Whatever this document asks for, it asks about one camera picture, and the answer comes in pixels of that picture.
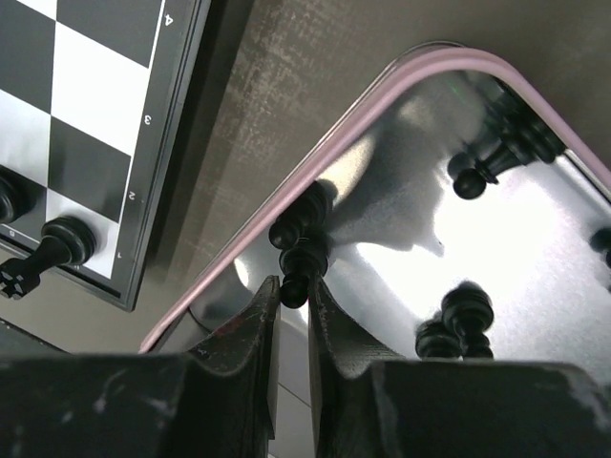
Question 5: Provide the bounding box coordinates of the black white chessboard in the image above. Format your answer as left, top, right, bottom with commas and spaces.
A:
1, 1, 210, 311

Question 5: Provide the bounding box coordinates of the pink tin box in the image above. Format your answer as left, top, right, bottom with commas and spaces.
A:
140, 43, 610, 379

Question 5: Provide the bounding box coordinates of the black chess piece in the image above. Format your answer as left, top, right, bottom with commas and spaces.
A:
1, 167, 35, 223
1, 216, 97, 300

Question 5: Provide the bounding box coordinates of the black chess pieces heap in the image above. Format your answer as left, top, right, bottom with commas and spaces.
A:
268, 88, 610, 369

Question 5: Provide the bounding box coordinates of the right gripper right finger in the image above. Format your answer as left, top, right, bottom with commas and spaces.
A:
309, 279, 610, 457

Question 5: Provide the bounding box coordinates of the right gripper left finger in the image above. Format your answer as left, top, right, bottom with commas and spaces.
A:
1, 276, 280, 457

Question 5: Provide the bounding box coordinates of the black pawn second row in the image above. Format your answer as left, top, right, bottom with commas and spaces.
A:
279, 233, 329, 309

